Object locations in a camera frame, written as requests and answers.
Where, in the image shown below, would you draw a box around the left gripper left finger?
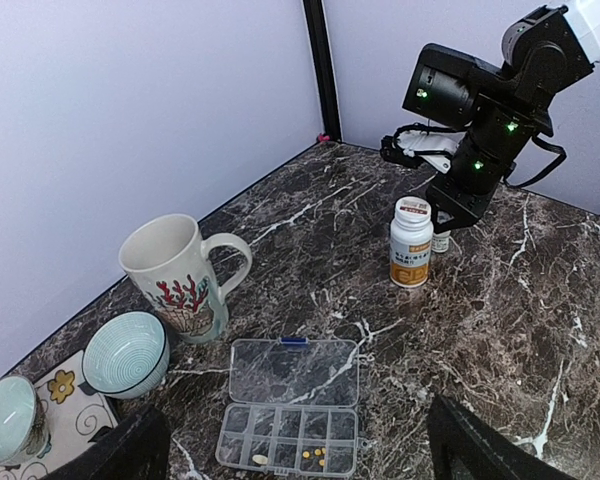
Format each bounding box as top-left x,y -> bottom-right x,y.
45,405 -> 171,479

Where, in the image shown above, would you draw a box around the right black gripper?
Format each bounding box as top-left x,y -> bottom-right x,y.
403,43 -> 553,230

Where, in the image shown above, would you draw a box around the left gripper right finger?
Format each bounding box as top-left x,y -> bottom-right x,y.
427,395 -> 570,479

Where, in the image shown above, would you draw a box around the large orange label pill bottle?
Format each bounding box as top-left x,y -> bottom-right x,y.
389,196 -> 434,288

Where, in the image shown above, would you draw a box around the clear plastic pill organizer box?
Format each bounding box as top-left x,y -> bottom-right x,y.
215,339 -> 361,479

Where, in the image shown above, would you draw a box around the blue box latch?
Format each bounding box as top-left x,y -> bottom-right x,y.
279,337 -> 309,346

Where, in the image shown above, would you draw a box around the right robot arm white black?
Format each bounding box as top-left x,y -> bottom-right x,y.
396,1 -> 600,234

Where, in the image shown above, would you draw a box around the yellow pills in organizer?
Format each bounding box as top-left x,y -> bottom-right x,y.
301,447 -> 327,469

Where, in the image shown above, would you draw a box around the square floral ceramic plate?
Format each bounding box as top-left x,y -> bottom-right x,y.
0,350 -> 118,480

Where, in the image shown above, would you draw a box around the right teal ceramic bowl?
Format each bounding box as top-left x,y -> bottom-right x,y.
81,311 -> 170,399

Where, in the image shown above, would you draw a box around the teal ceramic bowl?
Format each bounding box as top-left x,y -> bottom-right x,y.
81,311 -> 170,399
0,375 -> 49,466

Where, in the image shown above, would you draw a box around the white pill in organizer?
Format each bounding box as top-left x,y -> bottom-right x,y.
252,454 -> 268,466

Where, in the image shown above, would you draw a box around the left teal ceramic bowl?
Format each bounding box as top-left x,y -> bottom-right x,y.
0,375 -> 49,466

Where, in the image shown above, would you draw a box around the cream mug with coral pattern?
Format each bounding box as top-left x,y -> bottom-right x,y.
118,214 -> 253,344

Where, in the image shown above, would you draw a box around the right black frame post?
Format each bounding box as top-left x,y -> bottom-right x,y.
302,0 -> 342,142

